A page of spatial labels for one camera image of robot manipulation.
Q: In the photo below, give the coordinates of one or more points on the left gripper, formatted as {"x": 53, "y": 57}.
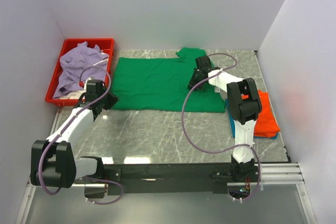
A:
{"x": 113, "y": 99}

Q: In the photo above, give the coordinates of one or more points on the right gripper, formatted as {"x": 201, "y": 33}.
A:
{"x": 192, "y": 83}

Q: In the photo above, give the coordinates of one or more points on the green t-shirt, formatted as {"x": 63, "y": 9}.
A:
{"x": 161, "y": 84}

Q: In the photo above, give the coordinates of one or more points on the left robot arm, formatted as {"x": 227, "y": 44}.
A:
{"x": 53, "y": 165}

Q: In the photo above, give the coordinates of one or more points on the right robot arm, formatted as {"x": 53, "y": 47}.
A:
{"x": 244, "y": 106}

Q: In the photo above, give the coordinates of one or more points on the lavender t-shirt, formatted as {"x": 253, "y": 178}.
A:
{"x": 78, "y": 69}

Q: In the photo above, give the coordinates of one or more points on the red plastic bin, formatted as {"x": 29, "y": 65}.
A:
{"x": 79, "y": 59}

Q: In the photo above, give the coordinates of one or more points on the folded orange t-shirt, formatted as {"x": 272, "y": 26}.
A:
{"x": 266, "y": 125}

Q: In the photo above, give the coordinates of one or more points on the black base beam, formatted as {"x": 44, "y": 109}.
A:
{"x": 120, "y": 179}

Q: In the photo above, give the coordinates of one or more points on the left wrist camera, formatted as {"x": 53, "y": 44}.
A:
{"x": 83, "y": 84}

